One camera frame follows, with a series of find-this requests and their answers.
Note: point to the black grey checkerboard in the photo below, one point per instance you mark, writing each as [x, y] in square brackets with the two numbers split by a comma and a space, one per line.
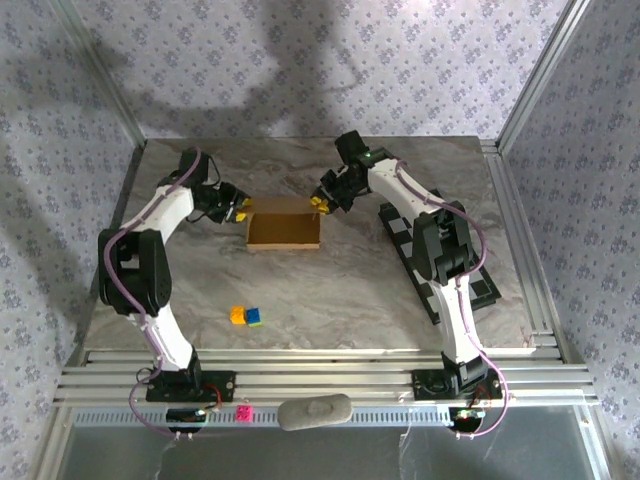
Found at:
[400, 230]

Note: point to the aluminium corner post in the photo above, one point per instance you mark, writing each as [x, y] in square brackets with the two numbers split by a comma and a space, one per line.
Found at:
[542, 70]
[103, 70]

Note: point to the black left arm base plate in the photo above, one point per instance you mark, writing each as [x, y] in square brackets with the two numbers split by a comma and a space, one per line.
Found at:
[220, 385]

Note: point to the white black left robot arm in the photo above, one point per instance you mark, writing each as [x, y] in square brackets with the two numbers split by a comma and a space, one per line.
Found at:
[167, 345]

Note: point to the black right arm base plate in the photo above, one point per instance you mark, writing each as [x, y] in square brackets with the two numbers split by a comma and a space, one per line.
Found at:
[425, 385]

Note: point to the grey oval stone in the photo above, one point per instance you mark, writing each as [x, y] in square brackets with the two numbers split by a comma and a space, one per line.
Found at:
[315, 411]

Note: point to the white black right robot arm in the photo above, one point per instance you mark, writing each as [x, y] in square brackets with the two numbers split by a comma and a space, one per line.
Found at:
[457, 325]

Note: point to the aluminium frame rails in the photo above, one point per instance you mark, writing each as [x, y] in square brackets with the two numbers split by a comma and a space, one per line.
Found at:
[320, 372]

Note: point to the orange toy brick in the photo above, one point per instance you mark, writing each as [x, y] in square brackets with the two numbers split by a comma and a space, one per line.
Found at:
[237, 316]

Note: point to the blue green toy brick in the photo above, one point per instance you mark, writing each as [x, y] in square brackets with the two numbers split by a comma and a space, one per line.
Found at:
[254, 317]

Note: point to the pink toy brick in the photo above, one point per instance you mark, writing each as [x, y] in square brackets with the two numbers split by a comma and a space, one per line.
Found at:
[245, 414]

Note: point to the aluminium side rail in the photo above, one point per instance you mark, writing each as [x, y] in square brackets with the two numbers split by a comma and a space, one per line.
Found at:
[510, 200]
[131, 170]

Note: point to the brown cardboard paper box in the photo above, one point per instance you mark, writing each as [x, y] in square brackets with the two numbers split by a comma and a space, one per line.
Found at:
[282, 230]

